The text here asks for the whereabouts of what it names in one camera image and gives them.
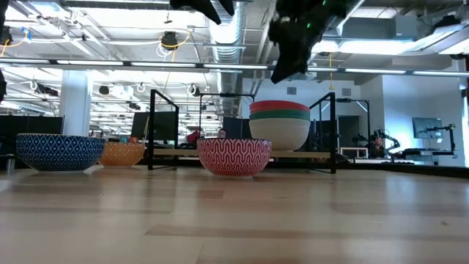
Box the black ceiling camera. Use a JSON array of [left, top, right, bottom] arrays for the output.
[[160, 31, 179, 51]]

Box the yellow inside blue diamond bowl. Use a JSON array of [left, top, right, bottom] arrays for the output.
[[15, 133, 106, 172]]

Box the wall-mounted monitor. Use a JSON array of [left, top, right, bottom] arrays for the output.
[[412, 117, 443, 139]]

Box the metal cylinder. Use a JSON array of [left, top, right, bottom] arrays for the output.
[[5, 153, 18, 174]]

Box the blue inside orange patterned bowl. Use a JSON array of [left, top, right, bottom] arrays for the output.
[[98, 142, 147, 168]]

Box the red plastic bowl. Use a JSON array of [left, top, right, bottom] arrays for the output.
[[249, 100, 311, 114]]

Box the long ceiling light strip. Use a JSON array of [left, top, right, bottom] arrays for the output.
[[0, 57, 469, 78]]

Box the silver ventilation duct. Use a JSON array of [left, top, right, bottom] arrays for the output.
[[209, 0, 254, 95]]

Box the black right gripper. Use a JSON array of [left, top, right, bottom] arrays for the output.
[[268, 0, 364, 84]]

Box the white pillar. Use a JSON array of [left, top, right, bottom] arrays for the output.
[[59, 70, 93, 137]]

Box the green plastic bowl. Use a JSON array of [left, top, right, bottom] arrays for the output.
[[248, 109, 311, 122]]

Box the black partition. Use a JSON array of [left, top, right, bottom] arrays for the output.
[[0, 115, 65, 162]]

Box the grey ceiling air unit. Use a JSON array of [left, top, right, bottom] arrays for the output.
[[340, 14, 418, 42]]

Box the black desk monitor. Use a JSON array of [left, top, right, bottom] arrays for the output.
[[130, 111, 180, 143]]

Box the blue striped red wave bowl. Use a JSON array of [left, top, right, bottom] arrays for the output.
[[196, 137, 273, 179]]

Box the small white table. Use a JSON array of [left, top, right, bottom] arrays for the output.
[[339, 147, 369, 159]]

